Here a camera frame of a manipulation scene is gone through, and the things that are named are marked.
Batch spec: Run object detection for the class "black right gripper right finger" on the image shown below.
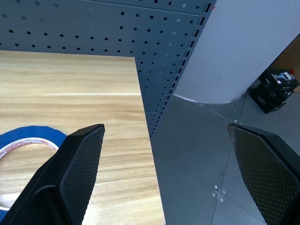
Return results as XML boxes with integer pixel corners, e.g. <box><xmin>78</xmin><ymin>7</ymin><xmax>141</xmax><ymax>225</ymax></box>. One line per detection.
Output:
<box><xmin>227</xmin><ymin>123</ymin><xmax>300</xmax><ymax>225</ymax></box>

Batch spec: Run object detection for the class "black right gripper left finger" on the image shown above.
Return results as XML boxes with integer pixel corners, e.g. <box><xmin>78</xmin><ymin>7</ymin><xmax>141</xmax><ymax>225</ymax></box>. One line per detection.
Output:
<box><xmin>0</xmin><ymin>123</ymin><xmax>105</xmax><ymax>225</ymax></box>

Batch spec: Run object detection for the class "grey pegboard panel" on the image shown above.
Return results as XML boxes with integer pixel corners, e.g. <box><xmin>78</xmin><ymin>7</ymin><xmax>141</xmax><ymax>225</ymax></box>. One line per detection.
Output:
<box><xmin>0</xmin><ymin>0</ymin><xmax>218</xmax><ymax>138</ymax></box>

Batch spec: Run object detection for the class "blue tape roll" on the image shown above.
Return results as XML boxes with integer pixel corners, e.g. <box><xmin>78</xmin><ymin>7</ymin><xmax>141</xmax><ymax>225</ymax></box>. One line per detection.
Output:
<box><xmin>0</xmin><ymin>125</ymin><xmax>68</xmax><ymax>216</ymax></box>

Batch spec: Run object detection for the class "black equipment box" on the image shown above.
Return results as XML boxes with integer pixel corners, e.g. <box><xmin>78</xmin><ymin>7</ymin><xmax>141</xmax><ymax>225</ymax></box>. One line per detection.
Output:
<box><xmin>248</xmin><ymin>67</ymin><xmax>300</xmax><ymax>114</ymax></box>

